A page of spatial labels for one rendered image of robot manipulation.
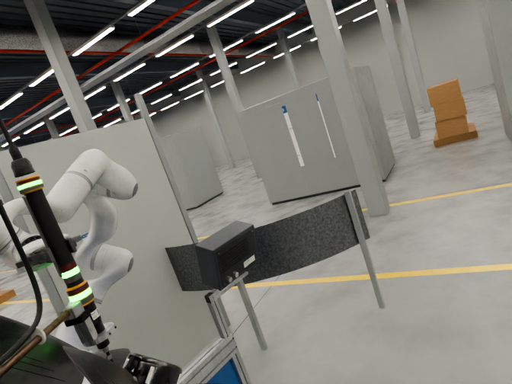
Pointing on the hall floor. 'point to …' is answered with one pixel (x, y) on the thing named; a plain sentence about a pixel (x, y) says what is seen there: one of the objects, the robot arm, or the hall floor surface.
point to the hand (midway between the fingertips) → (59, 250)
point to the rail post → (240, 369)
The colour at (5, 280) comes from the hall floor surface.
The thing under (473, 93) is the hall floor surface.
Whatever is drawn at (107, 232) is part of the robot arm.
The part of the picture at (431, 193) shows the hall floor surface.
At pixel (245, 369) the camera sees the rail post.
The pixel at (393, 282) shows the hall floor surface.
